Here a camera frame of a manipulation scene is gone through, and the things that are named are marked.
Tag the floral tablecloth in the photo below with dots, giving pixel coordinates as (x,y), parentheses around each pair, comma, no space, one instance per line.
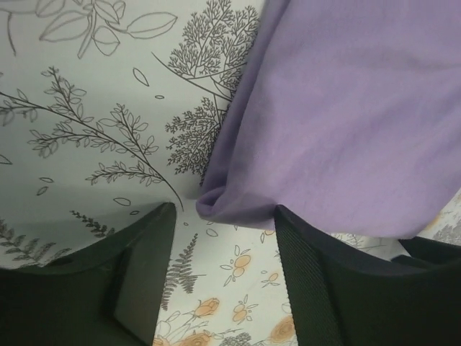
(112,108)

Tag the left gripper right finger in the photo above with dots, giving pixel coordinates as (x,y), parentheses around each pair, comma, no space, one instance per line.
(340,295)

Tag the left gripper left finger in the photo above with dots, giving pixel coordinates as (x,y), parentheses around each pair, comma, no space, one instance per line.
(108,293)

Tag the purple t shirt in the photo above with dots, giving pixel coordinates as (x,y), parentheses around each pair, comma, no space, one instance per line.
(348,114)

